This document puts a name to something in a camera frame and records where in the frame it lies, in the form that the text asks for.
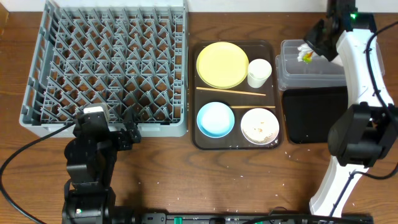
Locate upper wooden chopstick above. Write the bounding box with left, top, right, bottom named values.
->
left=196, top=86, right=267, bottom=96

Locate light blue bowl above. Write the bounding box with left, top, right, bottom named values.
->
left=196, top=102, right=235, bottom=138

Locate black waste tray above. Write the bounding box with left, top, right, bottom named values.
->
left=282, top=86, right=348, bottom=144

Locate dark brown serving tray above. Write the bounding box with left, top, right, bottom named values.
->
left=190, top=40, right=284, bottom=151

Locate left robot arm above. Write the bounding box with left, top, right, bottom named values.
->
left=62, top=103, right=141, bottom=223

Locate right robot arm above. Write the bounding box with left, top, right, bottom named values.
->
left=297, top=0, right=397, bottom=223

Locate lower wooden chopstick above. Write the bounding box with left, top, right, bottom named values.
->
left=229, top=106, right=275, bottom=109

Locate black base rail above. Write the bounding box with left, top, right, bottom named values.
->
left=136, top=213, right=374, bottom=224

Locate white paper cup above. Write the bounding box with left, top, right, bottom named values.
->
left=248, top=58, right=272, bottom=88

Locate clear plastic waste bin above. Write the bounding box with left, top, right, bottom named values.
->
left=275, top=39, right=346, bottom=91

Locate grey plastic dish rack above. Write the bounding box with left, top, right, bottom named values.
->
left=19, top=1, right=188, bottom=138

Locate white pink-rimmed bowl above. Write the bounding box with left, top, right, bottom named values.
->
left=240, top=108, right=280, bottom=145

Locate yellow plate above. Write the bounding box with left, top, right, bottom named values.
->
left=196, top=42, right=249, bottom=89

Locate wooden chopstick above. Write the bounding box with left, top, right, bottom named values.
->
left=229, top=106, right=275, bottom=109
left=196, top=86, right=267, bottom=96

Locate wrapper waste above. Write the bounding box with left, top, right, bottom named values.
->
left=297, top=44, right=314, bottom=63

